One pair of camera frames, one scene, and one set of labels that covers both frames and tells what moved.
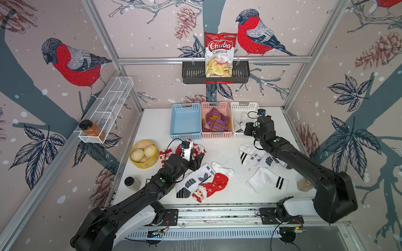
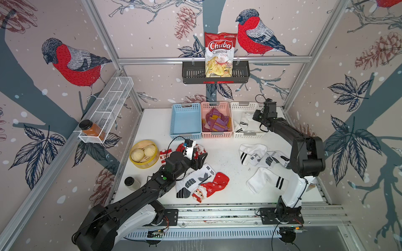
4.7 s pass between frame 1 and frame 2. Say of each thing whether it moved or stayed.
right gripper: moved
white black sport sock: stayed
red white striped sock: stayed
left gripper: stayed
